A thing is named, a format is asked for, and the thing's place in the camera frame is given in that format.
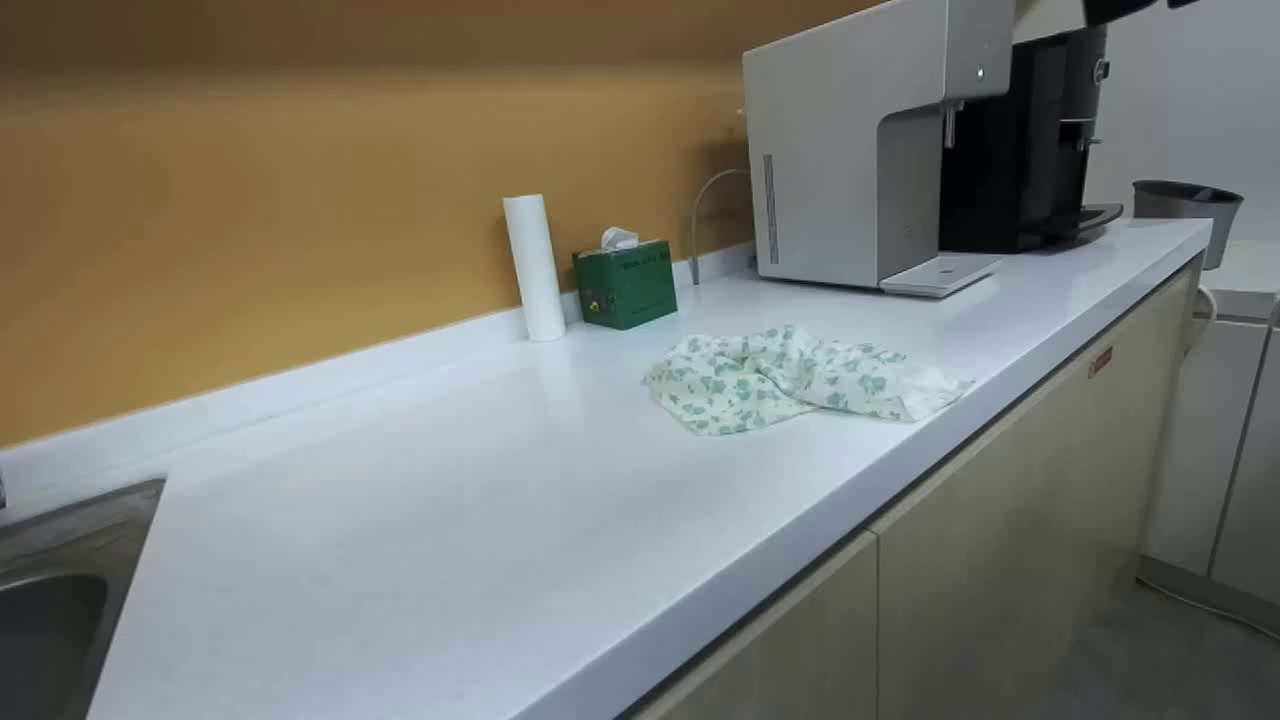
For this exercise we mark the white tissue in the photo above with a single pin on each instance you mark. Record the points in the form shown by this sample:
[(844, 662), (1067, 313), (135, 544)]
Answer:
[(617, 239)]

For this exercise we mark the white paper roll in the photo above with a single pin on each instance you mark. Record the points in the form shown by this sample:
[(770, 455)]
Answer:
[(532, 265)]

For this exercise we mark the green tissue box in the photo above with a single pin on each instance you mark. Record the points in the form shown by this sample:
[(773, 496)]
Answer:
[(627, 285)]

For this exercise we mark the red cabinet label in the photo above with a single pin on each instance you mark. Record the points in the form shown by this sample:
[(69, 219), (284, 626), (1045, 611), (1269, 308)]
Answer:
[(1101, 362)]

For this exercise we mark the beige cabinet door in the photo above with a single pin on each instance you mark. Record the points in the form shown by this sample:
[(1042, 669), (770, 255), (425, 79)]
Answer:
[(803, 641), (1012, 535)]

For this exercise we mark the white green floral cloth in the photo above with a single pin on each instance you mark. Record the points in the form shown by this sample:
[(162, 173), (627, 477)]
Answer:
[(747, 383)]

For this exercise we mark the steel sink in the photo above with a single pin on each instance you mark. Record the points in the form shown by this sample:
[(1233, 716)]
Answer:
[(54, 626)]

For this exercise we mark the white side cabinet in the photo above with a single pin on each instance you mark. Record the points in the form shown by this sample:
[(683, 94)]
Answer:
[(1224, 440)]

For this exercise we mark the black coffee machine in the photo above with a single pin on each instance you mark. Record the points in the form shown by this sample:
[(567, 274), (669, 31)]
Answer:
[(1027, 145)]

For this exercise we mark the white grey water dispenser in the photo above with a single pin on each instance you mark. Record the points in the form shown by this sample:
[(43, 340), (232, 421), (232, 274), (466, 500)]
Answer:
[(826, 160)]

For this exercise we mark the grey trash bin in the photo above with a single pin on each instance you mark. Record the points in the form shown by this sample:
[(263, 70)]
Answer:
[(1185, 213)]

